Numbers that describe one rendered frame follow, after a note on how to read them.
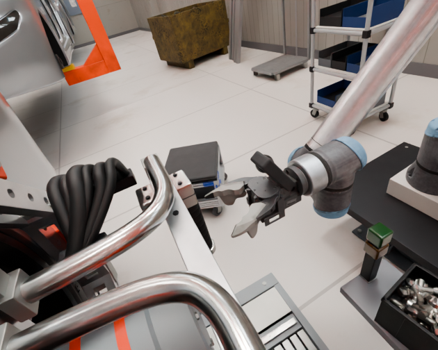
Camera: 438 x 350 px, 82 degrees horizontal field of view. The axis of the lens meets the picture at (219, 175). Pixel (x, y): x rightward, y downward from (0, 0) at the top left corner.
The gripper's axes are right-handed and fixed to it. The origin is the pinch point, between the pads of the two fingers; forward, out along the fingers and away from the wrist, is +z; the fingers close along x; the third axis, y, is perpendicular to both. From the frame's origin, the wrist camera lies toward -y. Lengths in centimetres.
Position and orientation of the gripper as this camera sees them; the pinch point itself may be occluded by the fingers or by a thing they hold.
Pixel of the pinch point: (217, 212)
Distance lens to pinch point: 52.3
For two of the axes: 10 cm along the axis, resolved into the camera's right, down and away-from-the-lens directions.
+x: -4.2, -4.9, 7.7
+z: -8.8, 4.1, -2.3
